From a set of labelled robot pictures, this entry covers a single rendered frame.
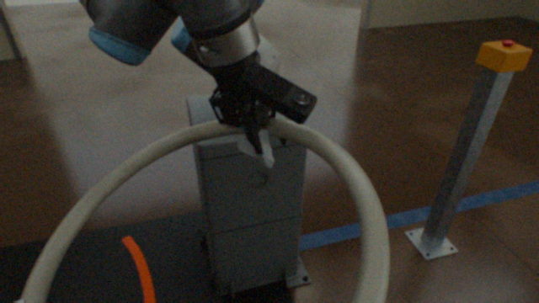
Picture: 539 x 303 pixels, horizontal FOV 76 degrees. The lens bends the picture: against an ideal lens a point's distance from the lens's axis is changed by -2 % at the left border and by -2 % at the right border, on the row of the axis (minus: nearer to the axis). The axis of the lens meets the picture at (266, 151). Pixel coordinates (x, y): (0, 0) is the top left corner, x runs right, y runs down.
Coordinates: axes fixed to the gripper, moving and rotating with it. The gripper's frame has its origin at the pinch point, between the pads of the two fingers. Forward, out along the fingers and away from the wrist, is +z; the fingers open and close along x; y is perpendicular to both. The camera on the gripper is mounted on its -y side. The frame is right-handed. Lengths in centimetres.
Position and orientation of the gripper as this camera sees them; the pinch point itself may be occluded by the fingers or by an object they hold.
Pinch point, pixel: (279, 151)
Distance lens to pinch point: 62.3
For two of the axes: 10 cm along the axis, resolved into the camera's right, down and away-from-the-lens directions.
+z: 2.7, 7.0, 6.6
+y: -8.5, -1.5, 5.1
